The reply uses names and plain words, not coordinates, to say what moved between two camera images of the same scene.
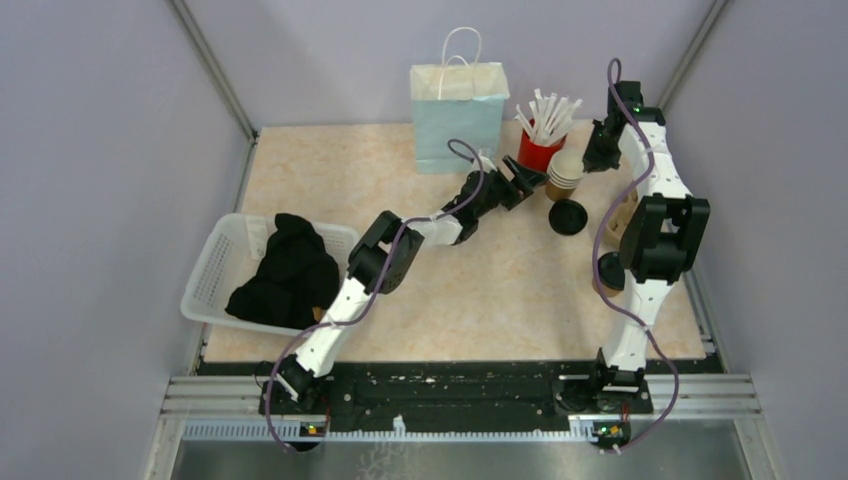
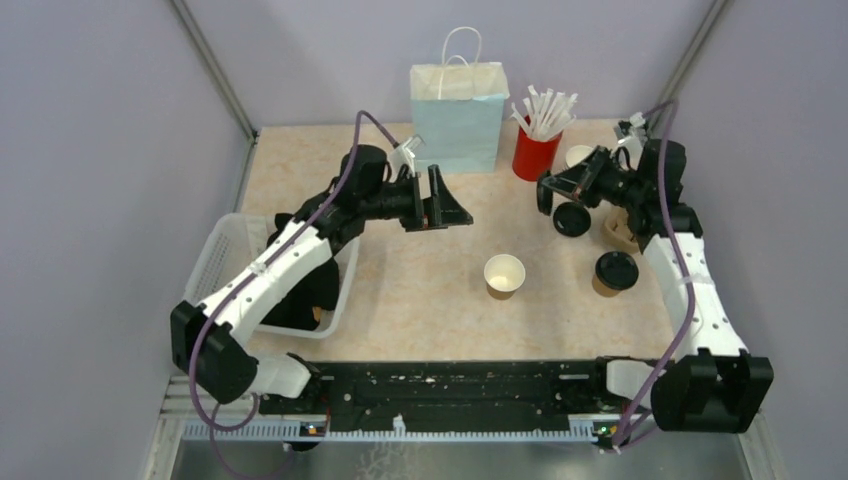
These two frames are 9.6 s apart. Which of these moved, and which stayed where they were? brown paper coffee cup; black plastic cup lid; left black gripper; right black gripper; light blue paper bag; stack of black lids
Moved: right black gripper; left black gripper
Stayed: light blue paper bag; black plastic cup lid; brown paper coffee cup; stack of black lids
